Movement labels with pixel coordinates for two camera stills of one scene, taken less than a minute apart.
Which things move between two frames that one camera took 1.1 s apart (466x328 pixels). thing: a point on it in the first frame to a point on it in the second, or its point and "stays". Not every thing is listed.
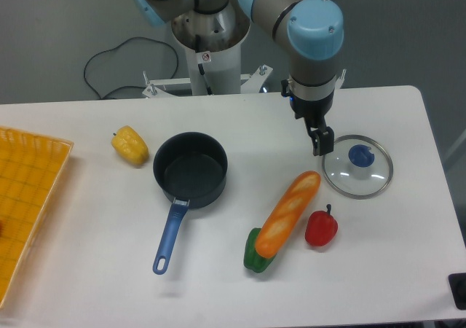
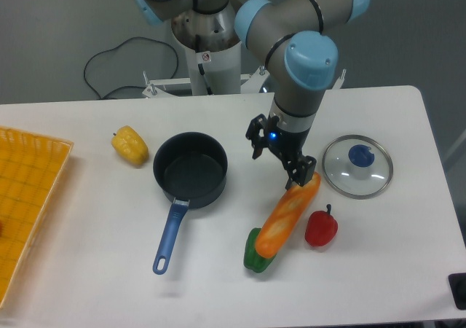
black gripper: x=307 y=109 to x=263 y=132
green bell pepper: x=252 y=259 stays
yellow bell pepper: x=130 y=146 stays
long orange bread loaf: x=289 y=214 stays
